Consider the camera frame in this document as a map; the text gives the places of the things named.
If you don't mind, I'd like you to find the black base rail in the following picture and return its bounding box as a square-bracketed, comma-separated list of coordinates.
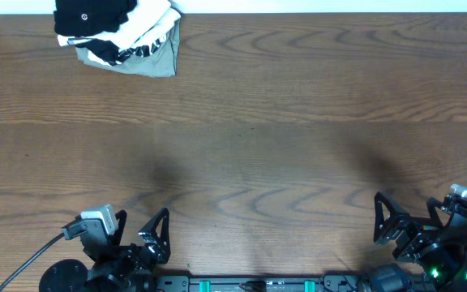
[156, 273, 435, 292]

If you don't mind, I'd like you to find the black and white garment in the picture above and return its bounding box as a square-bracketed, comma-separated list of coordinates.
[75, 36, 167, 67]

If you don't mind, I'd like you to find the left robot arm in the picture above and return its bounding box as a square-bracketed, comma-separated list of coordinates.
[39, 204, 171, 292]

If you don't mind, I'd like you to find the black t-shirt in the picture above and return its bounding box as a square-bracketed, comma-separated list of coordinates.
[54, 0, 137, 37]

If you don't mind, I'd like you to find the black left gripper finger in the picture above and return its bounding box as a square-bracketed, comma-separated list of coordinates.
[109, 210, 127, 246]
[139, 208, 171, 260]

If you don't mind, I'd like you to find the grey-beige folded garment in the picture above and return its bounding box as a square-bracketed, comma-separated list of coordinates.
[76, 20, 180, 78]

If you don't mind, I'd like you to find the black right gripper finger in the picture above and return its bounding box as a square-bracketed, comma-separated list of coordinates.
[426, 197, 443, 228]
[373, 191, 410, 245]

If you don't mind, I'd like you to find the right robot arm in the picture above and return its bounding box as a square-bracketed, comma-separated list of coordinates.
[357, 184, 467, 292]

